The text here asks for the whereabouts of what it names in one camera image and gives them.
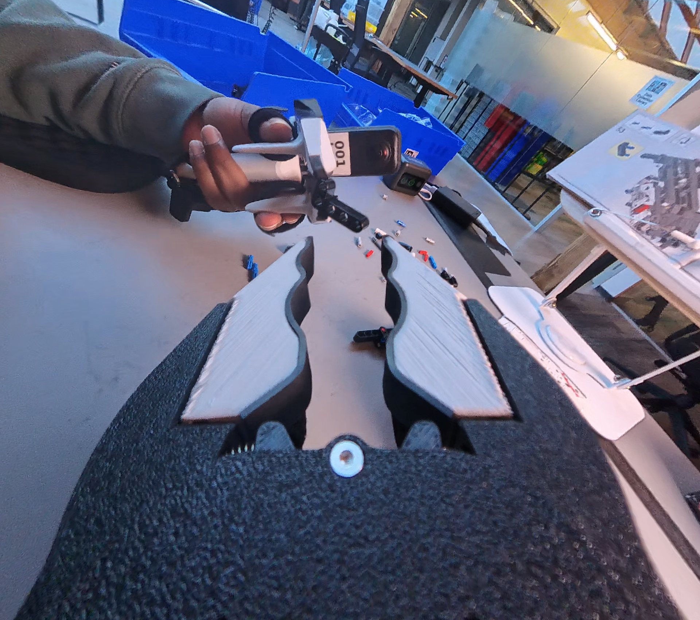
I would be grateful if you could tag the black angled beam piece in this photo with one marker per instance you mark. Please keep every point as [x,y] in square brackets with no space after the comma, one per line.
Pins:
[347,215]

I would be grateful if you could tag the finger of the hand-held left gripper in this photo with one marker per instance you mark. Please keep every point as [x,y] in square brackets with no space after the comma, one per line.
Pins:
[322,202]

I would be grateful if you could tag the instruction booklet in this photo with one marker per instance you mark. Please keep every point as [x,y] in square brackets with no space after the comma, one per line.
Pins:
[629,166]

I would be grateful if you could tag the white book stand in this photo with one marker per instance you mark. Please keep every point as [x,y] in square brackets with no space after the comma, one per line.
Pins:
[525,314]

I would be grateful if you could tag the white toy brick truck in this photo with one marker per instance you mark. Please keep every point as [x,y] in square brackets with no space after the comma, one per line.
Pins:
[372,335]

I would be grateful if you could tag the person's left hand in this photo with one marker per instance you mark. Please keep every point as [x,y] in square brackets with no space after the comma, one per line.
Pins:
[219,182]

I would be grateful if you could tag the person's left forearm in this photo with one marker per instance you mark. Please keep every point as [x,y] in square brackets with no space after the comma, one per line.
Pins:
[82,73]

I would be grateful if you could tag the white sticker sheet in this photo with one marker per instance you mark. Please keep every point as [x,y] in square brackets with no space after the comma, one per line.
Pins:
[566,384]

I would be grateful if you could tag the black flat case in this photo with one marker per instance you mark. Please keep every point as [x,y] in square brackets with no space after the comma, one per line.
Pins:
[454,204]

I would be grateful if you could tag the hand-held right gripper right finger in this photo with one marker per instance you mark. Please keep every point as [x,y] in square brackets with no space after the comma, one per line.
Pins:
[443,357]

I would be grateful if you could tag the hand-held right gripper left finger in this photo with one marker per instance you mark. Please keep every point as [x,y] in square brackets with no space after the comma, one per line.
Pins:
[246,357]

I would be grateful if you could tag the wooden background table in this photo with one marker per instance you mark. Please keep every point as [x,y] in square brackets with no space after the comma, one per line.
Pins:
[404,68]

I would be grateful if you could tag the grey desk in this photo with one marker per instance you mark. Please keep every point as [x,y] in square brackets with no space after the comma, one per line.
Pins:
[109,275]

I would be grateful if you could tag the black desk mat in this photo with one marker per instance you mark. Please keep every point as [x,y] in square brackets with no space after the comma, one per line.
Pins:
[465,253]

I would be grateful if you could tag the black device with green lights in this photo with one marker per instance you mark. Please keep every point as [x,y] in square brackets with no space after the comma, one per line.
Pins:
[407,180]

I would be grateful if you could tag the scattered loose brick pieces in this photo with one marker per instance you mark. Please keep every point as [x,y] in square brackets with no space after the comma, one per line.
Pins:
[448,278]

